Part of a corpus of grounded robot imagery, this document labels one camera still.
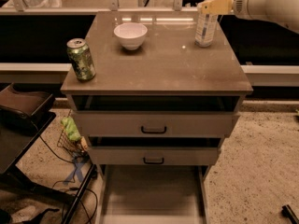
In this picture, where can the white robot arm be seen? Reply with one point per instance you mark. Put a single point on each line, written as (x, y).
(284, 13)

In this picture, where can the black object on floor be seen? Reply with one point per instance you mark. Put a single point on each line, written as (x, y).
(288, 213)

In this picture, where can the green plush toy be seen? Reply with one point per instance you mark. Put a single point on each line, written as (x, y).
(70, 129)

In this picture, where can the green soda can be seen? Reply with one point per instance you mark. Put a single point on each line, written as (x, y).
(80, 56)

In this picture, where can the upper grey drawer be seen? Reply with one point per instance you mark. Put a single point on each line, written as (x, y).
(139, 124)

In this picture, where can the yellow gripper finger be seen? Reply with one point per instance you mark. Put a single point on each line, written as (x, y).
(216, 7)

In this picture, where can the middle grey drawer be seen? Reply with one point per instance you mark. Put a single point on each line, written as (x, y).
(154, 155)

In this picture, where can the blue tape cross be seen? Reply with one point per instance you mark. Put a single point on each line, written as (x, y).
(78, 162)

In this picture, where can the wire basket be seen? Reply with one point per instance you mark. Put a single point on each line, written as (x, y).
(76, 149)

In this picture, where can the grey drawer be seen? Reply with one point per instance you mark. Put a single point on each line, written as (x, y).
(154, 155)
(139, 124)

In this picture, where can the metal railing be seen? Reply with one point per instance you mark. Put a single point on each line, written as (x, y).
(124, 3)

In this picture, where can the grey drawer cabinet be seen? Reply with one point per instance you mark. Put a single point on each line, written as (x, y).
(168, 73)

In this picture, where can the open bottom drawer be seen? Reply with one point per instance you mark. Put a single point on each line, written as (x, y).
(133, 194)

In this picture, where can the clear plastic water bottle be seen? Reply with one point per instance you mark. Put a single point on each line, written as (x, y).
(206, 26)

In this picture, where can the black side cart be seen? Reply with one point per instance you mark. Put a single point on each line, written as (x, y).
(24, 116)

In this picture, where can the white ceramic bowl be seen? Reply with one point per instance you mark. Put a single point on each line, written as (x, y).
(131, 35)

